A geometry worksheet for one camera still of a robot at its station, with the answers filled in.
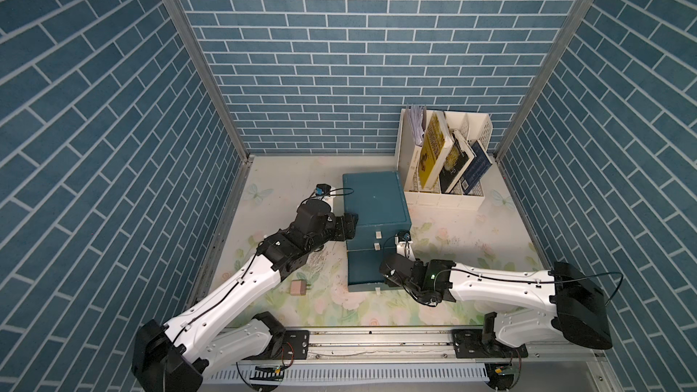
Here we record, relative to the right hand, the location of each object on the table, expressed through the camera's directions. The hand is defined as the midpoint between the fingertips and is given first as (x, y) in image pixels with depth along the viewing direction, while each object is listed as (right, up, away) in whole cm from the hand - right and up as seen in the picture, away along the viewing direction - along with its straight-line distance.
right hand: (390, 269), depth 81 cm
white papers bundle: (+10, +48, +10) cm, 50 cm away
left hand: (-10, +16, -6) cm, 20 cm away
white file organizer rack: (+34, +47, +21) cm, 62 cm away
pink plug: (-28, -6, +1) cm, 29 cm away
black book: (+27, +35, +15) cm, 47 cm away
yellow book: (+18, +41, +12) cm, 46 cm away
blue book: (+35, +31, +19) cm, 50 cm away
